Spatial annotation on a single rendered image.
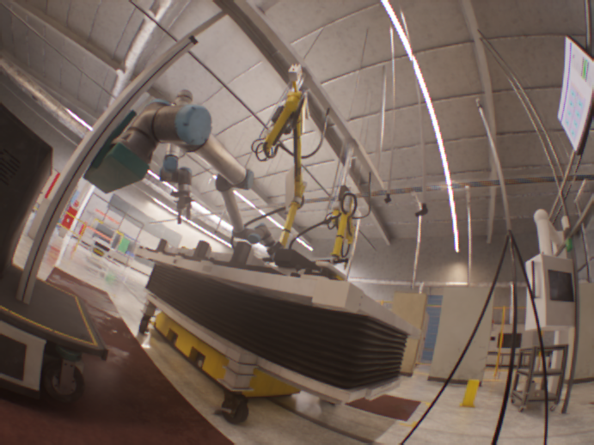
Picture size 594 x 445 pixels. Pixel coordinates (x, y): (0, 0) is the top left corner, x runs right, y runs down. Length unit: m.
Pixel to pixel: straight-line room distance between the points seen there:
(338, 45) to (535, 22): 7.91
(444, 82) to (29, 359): 11.29
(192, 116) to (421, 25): 9.47
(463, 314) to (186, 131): 5.58
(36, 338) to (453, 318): 5.82
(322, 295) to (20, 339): 1.03
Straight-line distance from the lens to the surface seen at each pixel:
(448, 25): 10.05
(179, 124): 0.88
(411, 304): 5.92
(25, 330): 0.91
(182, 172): 1.62
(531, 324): 3.09
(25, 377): 1.00
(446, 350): 5.64
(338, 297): 0.82
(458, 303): 5.73
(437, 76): 10.66
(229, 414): 1.44
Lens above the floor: 0.66
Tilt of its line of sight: 23 degrees up
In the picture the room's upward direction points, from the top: 17 degrees clockwise
